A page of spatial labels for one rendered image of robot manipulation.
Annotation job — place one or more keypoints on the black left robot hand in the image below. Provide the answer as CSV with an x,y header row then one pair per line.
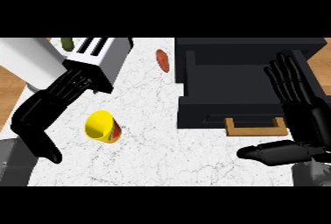
x,y
36,115

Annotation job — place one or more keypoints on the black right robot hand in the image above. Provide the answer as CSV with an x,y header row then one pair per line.
x,y
308,122

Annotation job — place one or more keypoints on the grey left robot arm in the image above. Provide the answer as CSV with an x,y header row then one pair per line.
x,y
15,166

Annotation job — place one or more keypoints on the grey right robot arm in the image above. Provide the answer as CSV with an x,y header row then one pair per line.
x,y
312,175

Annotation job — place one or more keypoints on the yellow cup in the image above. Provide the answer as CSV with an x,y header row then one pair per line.
x,y
99,125

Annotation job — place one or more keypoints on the white cylindrical appliance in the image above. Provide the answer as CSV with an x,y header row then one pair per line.
x,y
28,61

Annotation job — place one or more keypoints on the green vegetable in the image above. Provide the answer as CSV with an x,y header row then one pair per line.
x,y
67,43

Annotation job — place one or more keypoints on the silver toaster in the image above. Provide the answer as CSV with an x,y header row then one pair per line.
x,y
110,59

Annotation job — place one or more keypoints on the dark grey cabinet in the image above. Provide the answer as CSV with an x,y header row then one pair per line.
x,y
241,43

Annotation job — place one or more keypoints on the orange-red sausage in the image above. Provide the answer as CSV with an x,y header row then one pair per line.
x,y
163,60

